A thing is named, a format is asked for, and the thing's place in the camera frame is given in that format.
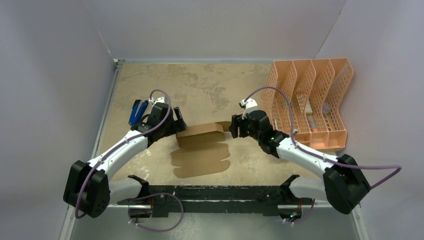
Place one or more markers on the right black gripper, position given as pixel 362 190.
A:
pixel 235 125

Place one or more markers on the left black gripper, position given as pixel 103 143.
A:
pixel 177 125

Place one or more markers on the brown cardboard box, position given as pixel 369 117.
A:
pixel 201 150

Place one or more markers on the orange plastic file organizer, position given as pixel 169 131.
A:
pixel 292 83

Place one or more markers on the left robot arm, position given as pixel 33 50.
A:
pixel 89 188

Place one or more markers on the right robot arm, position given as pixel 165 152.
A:
pixel 340 182

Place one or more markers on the blue stapler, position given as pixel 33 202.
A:
pixel 138 109

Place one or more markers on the white block in organizer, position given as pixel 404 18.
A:
pixel 308 108

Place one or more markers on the grey orange marker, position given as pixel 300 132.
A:
pixel 312 123

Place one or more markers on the purple round item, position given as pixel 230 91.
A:
pixel 326 108

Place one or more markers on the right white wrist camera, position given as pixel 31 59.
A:
pixel 248 106

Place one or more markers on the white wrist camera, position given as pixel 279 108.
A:
pixel 161 99
pixel 248 106

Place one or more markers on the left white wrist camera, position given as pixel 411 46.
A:
pixel 161 99

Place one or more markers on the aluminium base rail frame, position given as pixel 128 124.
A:
pixel 152 212

